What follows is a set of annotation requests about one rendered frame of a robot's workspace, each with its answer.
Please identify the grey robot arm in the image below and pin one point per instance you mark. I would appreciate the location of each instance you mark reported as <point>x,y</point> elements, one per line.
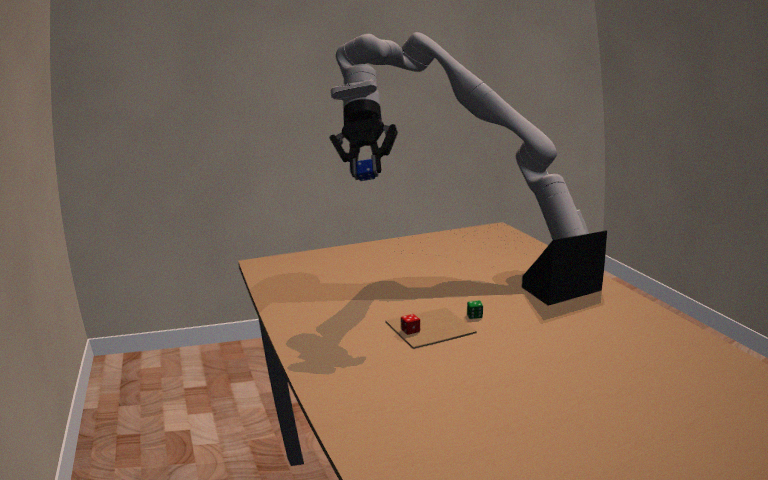
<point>533,157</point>

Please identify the red die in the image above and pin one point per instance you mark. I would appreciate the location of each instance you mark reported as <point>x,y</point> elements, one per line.
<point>410,324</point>

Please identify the tan square mat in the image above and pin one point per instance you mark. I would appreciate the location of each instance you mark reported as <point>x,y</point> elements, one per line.
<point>435,326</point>

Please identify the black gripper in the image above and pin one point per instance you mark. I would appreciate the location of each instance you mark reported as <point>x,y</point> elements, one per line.
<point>360,112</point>

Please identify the green die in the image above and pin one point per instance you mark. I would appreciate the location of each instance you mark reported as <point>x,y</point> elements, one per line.
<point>474,309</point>

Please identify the blue die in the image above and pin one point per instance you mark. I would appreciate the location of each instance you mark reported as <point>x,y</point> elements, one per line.
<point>364,170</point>

